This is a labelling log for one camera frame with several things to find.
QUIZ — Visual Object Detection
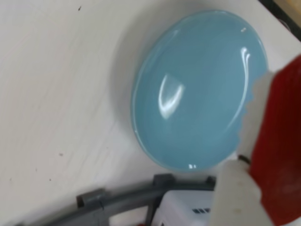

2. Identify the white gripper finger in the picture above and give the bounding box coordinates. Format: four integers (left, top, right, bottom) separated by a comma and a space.
208, 154, 278, 226

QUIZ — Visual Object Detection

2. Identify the round blue dish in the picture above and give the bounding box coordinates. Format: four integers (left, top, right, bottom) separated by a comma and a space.
130, 9, 270, 174

